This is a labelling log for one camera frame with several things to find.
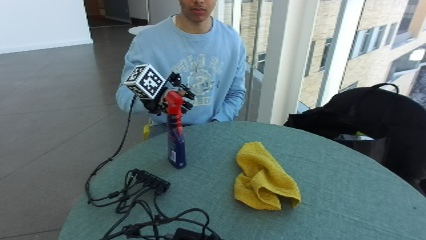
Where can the black backpack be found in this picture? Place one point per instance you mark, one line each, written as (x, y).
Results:
(373, 116)

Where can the white window frame pillar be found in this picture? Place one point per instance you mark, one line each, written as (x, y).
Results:
(288, 60)

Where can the blue spray bottle red trigger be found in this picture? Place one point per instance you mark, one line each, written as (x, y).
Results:
(176, 140)

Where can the yellow microfibre cloth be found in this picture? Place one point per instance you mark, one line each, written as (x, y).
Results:
(262, 176)

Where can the the person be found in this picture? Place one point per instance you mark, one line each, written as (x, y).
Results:
(208, 50)

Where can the white cube with black markers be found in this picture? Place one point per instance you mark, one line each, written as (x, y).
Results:
(145, 81)

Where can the black power adapter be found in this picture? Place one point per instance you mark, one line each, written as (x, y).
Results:
(188, 234)

